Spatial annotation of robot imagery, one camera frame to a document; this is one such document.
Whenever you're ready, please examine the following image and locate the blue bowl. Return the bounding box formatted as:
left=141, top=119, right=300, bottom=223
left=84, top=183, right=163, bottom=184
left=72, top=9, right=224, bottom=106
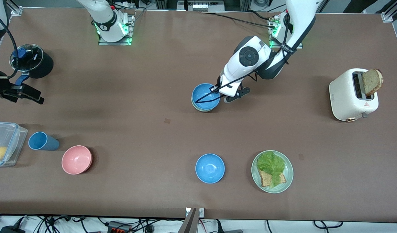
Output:
left=192, top=83, right=221, bottom=111
left=195, top=153, right=225, bottom=184

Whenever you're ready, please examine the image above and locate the green lettuce leaf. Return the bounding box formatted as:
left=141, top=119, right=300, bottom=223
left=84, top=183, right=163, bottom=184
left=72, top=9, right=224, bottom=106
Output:
left=257, top=151, right=285, bottom=189

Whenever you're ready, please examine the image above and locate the brown toast slice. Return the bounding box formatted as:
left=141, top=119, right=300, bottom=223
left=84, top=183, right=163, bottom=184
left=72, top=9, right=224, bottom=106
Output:
left=259, top=170, right=287, bottom=187

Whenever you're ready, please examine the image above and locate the black looped floor cable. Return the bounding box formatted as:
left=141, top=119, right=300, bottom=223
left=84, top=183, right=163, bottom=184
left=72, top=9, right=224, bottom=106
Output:
left=313, top=221, right=344, bottom=229

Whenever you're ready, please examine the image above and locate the clear plastic lidded container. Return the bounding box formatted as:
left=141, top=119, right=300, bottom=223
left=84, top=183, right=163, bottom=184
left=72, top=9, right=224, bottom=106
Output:
left=0, top=122, right=28, bottom=168

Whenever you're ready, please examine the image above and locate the grey camera pole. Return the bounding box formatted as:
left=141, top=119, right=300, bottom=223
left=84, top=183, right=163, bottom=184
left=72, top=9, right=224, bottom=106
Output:
left=178, top=208, right=197, bottom=233

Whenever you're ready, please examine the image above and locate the black pot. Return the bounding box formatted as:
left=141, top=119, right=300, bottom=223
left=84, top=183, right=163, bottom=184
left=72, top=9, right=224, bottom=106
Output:
left=20, top=49, right=54, bottom=79

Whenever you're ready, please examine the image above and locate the blue cup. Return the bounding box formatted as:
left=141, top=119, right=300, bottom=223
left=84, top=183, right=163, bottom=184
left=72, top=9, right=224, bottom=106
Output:
left=28, top=131, right=60, bottom=151

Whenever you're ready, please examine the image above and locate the light green plate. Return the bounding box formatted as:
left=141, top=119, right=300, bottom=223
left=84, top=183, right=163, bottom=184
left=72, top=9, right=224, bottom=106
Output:
left=251, top=150, right=294, bottom=194

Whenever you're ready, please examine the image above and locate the pink bowl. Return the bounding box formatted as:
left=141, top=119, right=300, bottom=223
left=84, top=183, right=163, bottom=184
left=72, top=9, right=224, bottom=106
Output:
left=61, top=145, right=93, bottom=175

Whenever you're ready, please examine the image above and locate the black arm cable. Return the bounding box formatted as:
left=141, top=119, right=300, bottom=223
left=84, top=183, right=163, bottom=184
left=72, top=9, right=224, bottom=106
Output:
left=195, top=13, right=295, bottom=104
left=0, top=9, right=18, bottom=80

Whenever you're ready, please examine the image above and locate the white toaster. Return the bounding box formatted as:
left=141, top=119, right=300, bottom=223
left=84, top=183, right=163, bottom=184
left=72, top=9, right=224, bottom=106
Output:
left=329, top=68, right=379, bottom=123

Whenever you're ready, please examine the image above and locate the brown bread slice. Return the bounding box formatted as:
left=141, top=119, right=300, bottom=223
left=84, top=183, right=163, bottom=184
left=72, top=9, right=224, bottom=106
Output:
left=361, top=68, right=384, bottom=96

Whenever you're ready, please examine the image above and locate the black power strip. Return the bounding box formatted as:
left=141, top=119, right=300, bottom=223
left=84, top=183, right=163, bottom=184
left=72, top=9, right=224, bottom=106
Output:
left=107, top=221, right=132, bottom=233

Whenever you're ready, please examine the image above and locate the light green bowl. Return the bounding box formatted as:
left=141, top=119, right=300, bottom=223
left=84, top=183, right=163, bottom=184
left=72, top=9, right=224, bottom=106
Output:
left=191, top=99, right=221, bottom=113

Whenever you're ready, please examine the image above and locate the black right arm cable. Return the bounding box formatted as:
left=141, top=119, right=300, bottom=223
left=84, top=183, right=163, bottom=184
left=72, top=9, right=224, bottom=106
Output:
left=0, top=9, right=18, bottom=80

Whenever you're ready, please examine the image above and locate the glass lid with blue knob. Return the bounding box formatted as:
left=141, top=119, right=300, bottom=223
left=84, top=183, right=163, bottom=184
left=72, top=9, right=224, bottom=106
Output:
left=9, top=44, right=44, bottom=72

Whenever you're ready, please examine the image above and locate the aluminium frame corner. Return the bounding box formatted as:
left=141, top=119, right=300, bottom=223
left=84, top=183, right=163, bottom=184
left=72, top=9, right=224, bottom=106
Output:
left=381, top=0, right=397, bottom=23
left=6, top=0, right=23, bottom=16

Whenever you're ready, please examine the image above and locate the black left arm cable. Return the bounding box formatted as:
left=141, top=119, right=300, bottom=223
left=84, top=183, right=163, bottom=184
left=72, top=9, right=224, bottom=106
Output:
left=195, top=13, right=295, bottom=104

